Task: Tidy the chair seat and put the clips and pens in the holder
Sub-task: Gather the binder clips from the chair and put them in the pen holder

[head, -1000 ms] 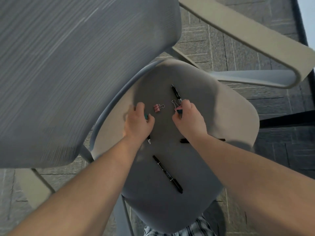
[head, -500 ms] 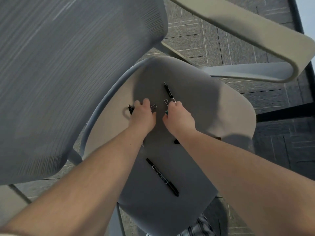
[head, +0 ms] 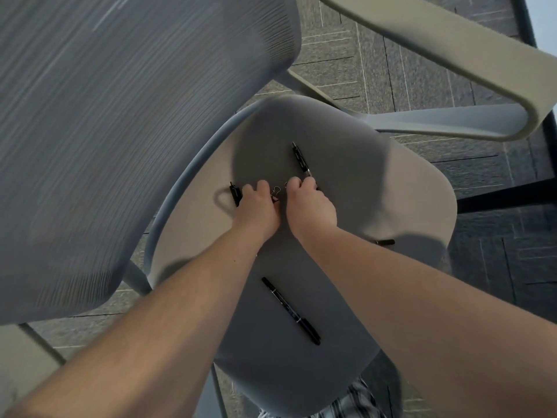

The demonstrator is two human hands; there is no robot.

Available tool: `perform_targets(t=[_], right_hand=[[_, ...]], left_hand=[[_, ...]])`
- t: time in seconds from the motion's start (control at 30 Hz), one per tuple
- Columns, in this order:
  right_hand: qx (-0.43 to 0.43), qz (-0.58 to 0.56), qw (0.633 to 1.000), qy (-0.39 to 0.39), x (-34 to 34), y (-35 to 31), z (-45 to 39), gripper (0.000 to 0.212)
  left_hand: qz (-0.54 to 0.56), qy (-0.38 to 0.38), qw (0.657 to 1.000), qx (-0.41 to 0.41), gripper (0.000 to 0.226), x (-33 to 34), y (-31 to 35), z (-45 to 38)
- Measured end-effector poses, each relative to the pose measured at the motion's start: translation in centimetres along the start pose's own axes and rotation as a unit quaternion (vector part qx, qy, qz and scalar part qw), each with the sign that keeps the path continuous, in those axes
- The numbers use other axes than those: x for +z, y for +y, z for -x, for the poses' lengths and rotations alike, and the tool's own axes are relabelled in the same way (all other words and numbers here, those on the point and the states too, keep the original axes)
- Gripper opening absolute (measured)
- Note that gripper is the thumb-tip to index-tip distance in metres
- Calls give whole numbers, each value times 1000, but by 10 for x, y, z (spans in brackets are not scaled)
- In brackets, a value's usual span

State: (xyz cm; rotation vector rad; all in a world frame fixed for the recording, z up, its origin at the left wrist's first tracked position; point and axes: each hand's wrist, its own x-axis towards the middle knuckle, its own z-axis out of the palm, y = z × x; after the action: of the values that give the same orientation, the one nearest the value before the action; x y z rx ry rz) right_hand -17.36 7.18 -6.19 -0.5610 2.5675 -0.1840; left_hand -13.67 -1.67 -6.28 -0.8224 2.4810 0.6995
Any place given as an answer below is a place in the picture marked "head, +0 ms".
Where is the person's left hand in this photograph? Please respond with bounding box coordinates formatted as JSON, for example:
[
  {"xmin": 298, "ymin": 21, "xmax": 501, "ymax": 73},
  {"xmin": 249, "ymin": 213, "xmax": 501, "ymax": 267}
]
[{"xmin": 230, "ymin": 179, "xmax": 283, "ymax": 256}]

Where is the person's right hand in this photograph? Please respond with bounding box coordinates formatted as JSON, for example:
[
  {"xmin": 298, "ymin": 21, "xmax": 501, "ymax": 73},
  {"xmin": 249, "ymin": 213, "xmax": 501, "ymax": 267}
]
[{"xmin": 285, "ymin": 176, "xmax": 338, "ymax": 248}]

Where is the grey office chair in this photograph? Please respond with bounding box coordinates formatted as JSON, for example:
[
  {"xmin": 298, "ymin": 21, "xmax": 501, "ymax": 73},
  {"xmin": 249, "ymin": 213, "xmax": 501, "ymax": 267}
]
[{"xmin": 0, "ymin": 0, "xmax": 557, "ymax": 418}]

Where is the person's left forearm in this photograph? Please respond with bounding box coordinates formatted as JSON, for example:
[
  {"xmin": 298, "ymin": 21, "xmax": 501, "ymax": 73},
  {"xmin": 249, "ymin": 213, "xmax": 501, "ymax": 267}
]
[{"xmin": 0, "ymin": 226, "xmax": 273, "ymax": 418}]

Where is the person's right forearm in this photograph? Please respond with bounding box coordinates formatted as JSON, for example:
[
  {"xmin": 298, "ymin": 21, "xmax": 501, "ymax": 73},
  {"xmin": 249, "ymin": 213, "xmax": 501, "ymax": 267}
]
[{"xmin": 300, "ymin": 224, "xmax": 557, "ymax": 418}]

